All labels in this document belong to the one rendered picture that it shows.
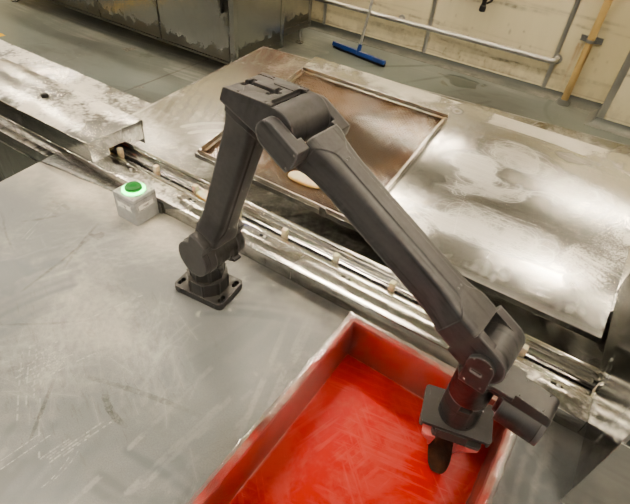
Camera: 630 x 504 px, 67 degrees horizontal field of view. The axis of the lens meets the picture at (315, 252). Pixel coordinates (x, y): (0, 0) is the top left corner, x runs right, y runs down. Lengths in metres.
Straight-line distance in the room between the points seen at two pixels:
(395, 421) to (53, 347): 0.63
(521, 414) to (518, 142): 0.91
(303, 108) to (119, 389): 0.58
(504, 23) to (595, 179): 3.34
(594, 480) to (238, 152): 0.69
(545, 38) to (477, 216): 3.49
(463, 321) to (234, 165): 0.39
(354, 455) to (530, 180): 0.82
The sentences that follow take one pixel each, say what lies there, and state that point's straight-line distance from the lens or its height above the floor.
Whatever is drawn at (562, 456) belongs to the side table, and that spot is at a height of 0.82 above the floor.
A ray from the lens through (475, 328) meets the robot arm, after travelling 0.60.
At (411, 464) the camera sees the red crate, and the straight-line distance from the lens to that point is 0.85.
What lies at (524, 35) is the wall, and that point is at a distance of 4.62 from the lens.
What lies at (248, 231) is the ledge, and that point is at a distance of 1.12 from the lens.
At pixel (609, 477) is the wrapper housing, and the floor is 0.93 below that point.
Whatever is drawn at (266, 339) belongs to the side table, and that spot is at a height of 0.82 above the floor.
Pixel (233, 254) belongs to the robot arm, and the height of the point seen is 0.94.
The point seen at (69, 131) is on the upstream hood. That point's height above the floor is 0.92.
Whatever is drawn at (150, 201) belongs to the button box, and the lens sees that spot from 1.22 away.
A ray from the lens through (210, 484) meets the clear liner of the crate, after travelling 0.71.
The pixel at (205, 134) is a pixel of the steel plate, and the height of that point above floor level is 0.82.
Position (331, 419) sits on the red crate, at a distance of 0.86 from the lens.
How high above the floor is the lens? 1.58
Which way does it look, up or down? 42 degrees down
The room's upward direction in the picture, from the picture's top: 6 degrees clockwise
